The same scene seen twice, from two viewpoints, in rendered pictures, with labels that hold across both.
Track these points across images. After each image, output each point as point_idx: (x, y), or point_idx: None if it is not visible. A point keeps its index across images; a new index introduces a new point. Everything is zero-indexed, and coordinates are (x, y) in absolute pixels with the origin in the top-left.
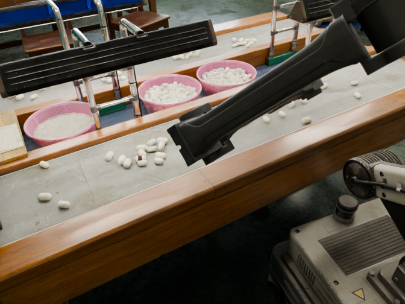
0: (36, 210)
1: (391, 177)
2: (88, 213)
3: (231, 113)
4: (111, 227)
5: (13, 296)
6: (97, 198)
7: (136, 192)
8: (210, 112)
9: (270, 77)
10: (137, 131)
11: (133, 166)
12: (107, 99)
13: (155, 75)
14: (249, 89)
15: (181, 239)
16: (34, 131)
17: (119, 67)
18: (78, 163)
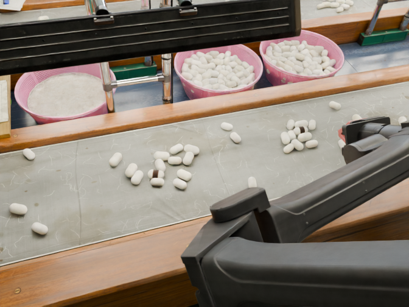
0: (3, 227)
1: None
2: (67, 256)
3: (302, 295)
4: (92, 288)
5: None
6: (86, 227)
7: (139, 229)
8: (263, 271)
9: (408, 284)
10: (160, 125)
11: (144, 184)
12: (133, 60)
13: None
14: (353, 279)
15: (187, 301)
16: (30, 92)
17: (143, 53)
18: (73, 161)
